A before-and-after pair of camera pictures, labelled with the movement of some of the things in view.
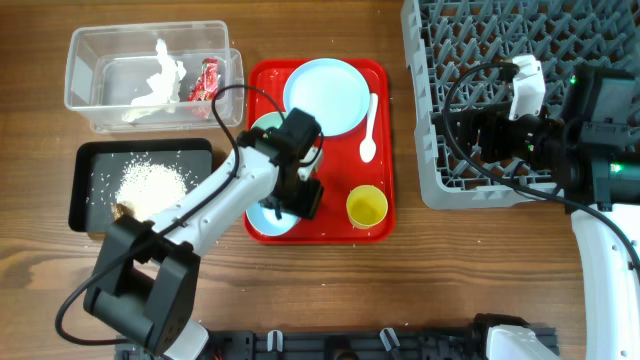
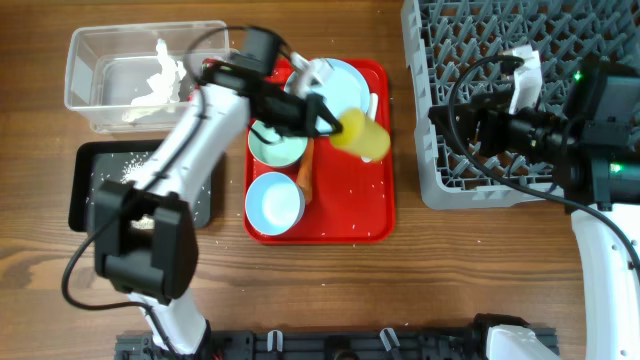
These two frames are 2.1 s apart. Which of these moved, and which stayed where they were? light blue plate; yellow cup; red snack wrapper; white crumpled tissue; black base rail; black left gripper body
Moved: black left gripper body; yellow cup
Stayed: white crumpled tissue; light blue plate; black base rail; red snack wrapper
